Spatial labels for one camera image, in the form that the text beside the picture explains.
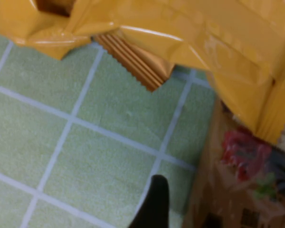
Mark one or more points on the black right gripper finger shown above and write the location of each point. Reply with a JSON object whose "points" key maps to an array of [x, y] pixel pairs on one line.
{"points": [[156, 206]]}

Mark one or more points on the small yellow snack packet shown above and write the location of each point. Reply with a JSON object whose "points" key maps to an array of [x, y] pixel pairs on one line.
{"points": [[26, 21]]}

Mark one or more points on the orange-brown snack packet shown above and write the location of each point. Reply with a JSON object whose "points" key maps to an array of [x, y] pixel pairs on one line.
{"points": [[142, 66]]}

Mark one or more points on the large yellow snack packet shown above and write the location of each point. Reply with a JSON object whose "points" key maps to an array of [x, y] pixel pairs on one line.
{"points": [[204, 35]]}

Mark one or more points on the brown snack bar packet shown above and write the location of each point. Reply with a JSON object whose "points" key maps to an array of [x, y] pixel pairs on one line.
{"points": [[240, 190]]}

